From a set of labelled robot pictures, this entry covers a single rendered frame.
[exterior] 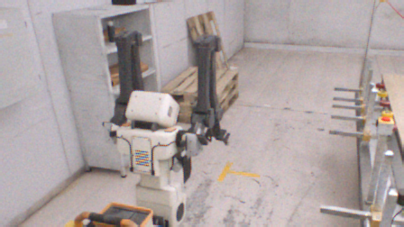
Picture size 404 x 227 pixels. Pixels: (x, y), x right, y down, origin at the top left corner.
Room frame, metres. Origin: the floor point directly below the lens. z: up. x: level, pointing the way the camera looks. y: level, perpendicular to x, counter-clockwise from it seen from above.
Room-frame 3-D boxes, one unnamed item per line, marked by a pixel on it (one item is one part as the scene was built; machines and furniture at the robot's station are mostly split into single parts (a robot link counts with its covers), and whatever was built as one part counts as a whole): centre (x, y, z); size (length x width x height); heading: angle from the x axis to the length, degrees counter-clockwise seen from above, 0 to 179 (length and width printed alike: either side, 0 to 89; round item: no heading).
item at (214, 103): (1.77, 0.14, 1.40); 0.11 x 0.06 x 0.43; 73
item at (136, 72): (1.89, 0.56, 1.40); 0.11 x 0.06 x 0.43; 73
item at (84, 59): (3.52, 1.23, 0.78); 0.90 x 0.45 x 1.55; 165
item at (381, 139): (1.67, -0.75, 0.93); 0.05 x 0.05 x 0.45; 75
